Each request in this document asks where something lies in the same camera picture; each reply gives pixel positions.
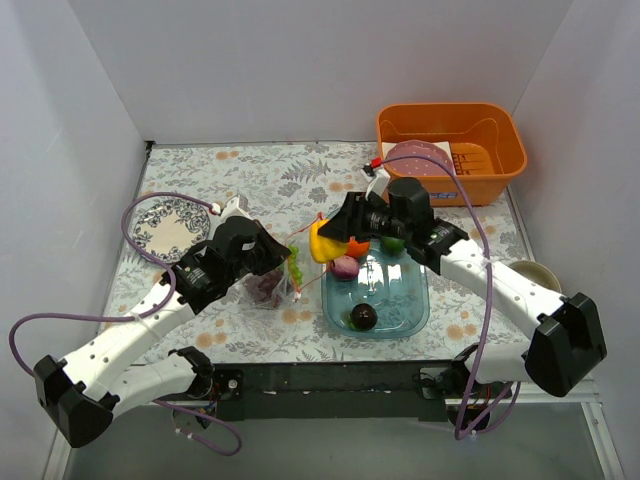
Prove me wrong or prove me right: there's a red grape bunch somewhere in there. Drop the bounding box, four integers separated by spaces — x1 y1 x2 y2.
244 269 283 308

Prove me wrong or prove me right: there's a green grape bunch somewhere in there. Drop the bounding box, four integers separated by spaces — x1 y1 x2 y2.
287 244 303 286

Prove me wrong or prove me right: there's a yellow bell pepper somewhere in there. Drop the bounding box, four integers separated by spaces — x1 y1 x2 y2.
309 219 348 264

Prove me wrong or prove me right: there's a clear zip top bag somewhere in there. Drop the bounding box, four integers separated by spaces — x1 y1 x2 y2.
240 212 324 310

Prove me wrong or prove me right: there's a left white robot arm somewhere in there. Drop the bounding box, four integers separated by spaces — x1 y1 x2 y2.
33 216 290 448

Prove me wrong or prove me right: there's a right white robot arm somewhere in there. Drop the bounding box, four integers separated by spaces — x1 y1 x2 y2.
310 178 607 398

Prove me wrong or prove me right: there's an orange fruit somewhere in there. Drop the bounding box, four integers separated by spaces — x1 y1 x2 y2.
346 237 370 260

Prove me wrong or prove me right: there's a green lime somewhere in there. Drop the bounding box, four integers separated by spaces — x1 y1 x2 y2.
380 236 405 255

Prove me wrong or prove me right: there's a purple onion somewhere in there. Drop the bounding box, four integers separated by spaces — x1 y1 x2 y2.
329 255 360 281

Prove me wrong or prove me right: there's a pink dotted plate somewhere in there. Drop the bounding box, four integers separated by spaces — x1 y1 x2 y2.
385 152 455 177

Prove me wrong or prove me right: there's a floral tablecloth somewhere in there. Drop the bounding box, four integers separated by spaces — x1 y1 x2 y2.
94 142 561 364

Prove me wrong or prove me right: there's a blue transparent plastic tray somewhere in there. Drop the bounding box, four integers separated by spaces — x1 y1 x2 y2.
321 241 430 340

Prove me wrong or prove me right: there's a blue floral plate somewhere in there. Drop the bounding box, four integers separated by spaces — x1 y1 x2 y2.
131 197 211 264

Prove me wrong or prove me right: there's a dark purple plum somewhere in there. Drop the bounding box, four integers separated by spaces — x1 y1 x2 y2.
349 303 378 331

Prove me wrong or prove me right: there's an orange plastic basin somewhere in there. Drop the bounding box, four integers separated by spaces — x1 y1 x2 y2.
377 103 528 206

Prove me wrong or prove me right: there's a beige ceramic bowl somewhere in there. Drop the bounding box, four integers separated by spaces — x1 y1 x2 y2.
509 260 562 293

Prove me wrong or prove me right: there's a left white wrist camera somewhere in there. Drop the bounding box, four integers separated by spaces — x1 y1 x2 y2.
209 195 252 221

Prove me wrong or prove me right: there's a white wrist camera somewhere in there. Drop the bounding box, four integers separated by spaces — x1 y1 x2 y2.
209 195 252 221
361 158 391 197

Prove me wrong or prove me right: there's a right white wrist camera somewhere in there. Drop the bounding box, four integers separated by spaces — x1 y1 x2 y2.
361 158 391 197

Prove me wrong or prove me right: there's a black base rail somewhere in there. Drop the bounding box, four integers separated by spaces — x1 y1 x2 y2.
216 361 468 422

